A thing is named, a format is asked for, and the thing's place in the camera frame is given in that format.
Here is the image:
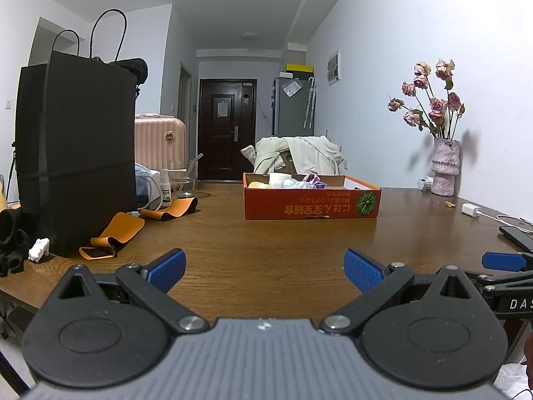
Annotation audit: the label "white wall electrical panel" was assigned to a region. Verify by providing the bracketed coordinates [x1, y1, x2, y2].
[327, 50, 341, 85]

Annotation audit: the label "dried pink roses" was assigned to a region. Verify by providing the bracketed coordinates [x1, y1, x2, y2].
[388, 59, 466, 140]

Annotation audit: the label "pink suitcase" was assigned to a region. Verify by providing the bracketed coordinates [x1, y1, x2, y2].
[134, 113, 187, 174]

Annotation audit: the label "black paper bag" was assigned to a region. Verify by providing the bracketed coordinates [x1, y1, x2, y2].
[16, 8, 138, 258]

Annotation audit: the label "brown interior door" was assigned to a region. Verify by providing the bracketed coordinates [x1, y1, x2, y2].
[180, 62, 193, 163]

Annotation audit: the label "orange strap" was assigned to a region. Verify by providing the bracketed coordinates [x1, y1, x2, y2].
[140, 198, 198, 221]
[79, 212, 145, 260]

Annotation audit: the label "orange cardboard box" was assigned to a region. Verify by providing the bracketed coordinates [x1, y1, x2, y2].
[244, 173, 381, 220]

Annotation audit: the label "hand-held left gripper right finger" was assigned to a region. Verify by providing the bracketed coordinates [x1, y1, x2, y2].
[320, 249, 479, 337]

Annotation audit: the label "dark brown entrance door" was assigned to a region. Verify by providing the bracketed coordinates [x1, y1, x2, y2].
[199, 79, 257, 182]

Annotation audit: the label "small white spray bottle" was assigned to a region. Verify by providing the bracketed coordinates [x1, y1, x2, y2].
[160, 169, 172, 208]

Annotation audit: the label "white cable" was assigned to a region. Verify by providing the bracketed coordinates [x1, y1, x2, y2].
[479, 212, 533, 228]

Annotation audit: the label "black printed plastic parts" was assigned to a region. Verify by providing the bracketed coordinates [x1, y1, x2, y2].
[0, 209, 39, 278]

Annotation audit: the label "glass cup with straw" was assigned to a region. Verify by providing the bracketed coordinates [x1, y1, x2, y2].
[171, 153, 204, 199]

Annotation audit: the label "black cloth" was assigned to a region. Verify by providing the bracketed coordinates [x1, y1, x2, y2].
[110, 57, 148, 85]

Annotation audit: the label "white cloth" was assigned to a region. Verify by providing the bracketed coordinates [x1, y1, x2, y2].
[497, 362, 533, 400]

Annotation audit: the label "white folded umbrella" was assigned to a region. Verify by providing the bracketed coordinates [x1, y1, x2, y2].
[304, 77, 317, 129]

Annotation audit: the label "black tripod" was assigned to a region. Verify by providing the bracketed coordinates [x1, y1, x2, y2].
[4, 142, 19, 201]

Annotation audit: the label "blue and white pack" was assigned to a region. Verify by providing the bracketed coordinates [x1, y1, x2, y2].
[135, 163, 165, 211]

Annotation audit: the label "small white figurine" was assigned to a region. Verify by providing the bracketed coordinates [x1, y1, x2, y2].
[29, 238, 51, 262]

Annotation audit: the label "pink white ceramic vase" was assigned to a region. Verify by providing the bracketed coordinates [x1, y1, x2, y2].
[431, 138, 461, 196]

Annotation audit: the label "black phone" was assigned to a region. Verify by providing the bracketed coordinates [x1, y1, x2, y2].
[499, 226, 533, 253]

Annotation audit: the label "beige coat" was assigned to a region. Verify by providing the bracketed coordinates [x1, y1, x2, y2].
[242, 135, 346, 176]

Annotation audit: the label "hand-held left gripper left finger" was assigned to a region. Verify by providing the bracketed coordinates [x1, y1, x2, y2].
[54, 249, 210, 336]

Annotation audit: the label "grey refrigerator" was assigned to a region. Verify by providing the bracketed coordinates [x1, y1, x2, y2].
[272, 76, 315, 137]

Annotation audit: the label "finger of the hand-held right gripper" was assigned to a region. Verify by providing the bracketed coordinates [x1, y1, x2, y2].
[482, 252, 533, 273]
[462, 270, 533, 297]

